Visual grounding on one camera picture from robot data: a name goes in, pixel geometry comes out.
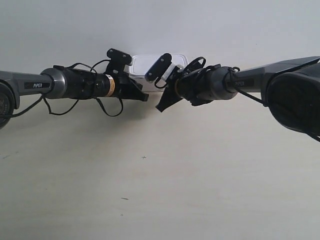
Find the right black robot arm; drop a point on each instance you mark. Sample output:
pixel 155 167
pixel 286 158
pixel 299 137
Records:
pixel 290 89

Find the white lidded plastic container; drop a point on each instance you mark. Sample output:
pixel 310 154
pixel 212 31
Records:
pixel 141 63

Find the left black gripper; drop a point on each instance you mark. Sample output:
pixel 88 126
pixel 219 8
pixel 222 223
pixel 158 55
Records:
pixel 119 86

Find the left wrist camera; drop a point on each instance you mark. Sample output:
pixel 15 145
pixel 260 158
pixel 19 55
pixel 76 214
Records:
pixel 118 60

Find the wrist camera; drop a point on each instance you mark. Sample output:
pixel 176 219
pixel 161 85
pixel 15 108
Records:
pixel 162 67
pixel 118 60

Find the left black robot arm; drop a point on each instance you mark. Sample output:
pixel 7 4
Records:
pixel 59 82

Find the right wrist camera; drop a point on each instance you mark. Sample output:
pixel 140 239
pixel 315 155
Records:
pixel 162 67

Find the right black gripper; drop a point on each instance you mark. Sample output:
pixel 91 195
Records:
pixel 192 84

